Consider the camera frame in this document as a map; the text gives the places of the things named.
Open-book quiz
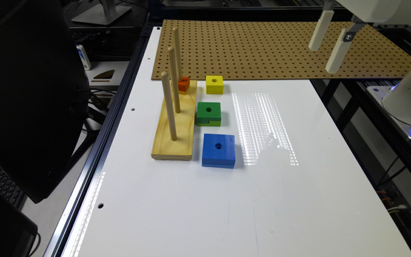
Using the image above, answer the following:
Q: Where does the black keyboard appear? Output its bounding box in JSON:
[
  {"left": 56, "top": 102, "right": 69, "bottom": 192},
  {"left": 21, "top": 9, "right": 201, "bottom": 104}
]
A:
[{"left": 0, "top": 167, "right": 26, "bottom": 210}]

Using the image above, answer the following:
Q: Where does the wooden peg base board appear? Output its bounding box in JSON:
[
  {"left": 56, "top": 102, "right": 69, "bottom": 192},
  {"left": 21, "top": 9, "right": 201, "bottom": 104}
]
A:
[{"left": 151, "top": 80, "right": 197, "bottom": 161}]

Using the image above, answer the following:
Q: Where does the near wooden peg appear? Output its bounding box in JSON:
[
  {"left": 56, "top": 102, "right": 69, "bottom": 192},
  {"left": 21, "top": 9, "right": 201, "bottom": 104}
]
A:
[{"left": 161, "top": 71, "right": 177, "bottom": 141}]

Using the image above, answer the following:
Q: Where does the black laptop corner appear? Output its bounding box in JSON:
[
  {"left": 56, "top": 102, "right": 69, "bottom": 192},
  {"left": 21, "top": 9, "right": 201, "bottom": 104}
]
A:
[{"left": 0, "top": 195, "right": 38, "bottom": 257}]

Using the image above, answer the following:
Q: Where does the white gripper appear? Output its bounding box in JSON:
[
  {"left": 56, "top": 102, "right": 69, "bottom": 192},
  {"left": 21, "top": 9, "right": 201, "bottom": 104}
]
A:
[{"left": 308, "top": 0, "right": 402, "bottom": 74}]

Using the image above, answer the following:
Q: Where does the white blue small device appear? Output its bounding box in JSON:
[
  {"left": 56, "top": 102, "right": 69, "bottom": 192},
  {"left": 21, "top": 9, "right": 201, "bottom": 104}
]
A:
[{"left": 76, "top": 44, "right": 91, "bottom": 71}]

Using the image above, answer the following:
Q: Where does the brown pegboard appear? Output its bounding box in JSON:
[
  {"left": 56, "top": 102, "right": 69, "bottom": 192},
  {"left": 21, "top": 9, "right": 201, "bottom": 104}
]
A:
[{"left": 152, "top": 20, "right": 411, "bottom": 80}]

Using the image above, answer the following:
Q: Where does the green wooden block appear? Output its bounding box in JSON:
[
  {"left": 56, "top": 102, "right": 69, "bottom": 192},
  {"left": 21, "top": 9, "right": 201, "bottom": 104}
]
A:
[{"left": 196, "top": 102, "right": 221, "bottom": 126}]

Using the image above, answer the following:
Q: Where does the silver monitor stand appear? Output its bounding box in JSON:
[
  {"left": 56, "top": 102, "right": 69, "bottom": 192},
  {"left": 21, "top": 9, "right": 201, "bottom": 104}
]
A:
[{"left": 72, "top": 0, "right": 131, "bottom": 25}]

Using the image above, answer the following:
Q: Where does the far wooden peg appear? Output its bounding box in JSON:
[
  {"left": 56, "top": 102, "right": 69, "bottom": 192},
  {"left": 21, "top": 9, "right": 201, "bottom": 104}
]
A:
[{"left": 172, "top": 27, "right": 183, "bottom": 82}]

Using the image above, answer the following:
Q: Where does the middle wooden peg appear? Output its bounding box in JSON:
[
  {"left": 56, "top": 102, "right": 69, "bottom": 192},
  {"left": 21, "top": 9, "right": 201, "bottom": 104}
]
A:
[{"left": 168, "top": 46, "right": 181, "bottom": 114}]

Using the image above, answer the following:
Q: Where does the black monitor back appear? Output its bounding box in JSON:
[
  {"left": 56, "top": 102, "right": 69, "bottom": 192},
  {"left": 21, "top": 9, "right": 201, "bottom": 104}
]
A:
[{"left": 0, "top": 0, "right": 90, "bottom": 202}]

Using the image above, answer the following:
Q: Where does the orange wooden block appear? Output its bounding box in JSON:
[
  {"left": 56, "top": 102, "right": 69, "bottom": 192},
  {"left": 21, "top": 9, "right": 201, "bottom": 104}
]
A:
[{"left": 178, "top": 77, "right": 190, "bottom": 94}]

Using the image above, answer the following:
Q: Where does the wooden peg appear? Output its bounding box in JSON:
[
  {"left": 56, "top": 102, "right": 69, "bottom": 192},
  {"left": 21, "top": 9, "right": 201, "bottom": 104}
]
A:
[
  {"left": 168, "top": 46, "right": 181, "bottom": 114},
  {"left": 161, "top": 71, "right": 177, "bottom": 141},
  {"left": 172, "top": 27, "right": 183, "bottom": 82}
]

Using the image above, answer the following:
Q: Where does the blue wooden block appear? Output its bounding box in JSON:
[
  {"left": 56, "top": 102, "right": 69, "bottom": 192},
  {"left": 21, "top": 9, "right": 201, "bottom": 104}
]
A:
[{"left": 202, "top": 133, "right": 235, "bottom": 168}]

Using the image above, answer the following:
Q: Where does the yellow wooden block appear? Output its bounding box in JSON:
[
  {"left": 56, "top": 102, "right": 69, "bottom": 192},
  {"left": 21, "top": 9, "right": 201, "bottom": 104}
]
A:
[{"left": 206, "top": 76, "right": 224, "bottom": 94}]

